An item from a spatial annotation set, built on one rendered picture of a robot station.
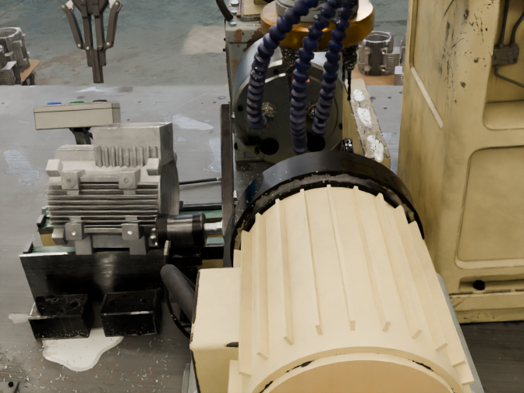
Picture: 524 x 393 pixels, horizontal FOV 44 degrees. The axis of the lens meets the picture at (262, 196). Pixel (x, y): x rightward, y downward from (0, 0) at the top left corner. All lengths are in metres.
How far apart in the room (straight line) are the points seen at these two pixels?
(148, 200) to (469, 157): 0.52
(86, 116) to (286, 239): 0.97
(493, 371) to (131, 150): 0.72
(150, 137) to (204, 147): 0.64
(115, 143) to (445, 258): 0.60
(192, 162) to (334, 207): 1.19
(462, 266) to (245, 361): 0.73
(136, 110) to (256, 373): 1.63
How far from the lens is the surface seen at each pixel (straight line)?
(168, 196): 1.28
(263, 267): 0.51
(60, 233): 1.21
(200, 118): 1.93
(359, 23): 1.01
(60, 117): 1.46
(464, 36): 0.94
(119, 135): 1.16
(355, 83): 1.26
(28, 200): 1.69
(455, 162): 1.02
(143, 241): 1.17
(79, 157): 1.20
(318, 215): 0.53
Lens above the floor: 1.67
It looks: 34 degrees down
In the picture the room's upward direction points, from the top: 4 degrees counter-clockwise
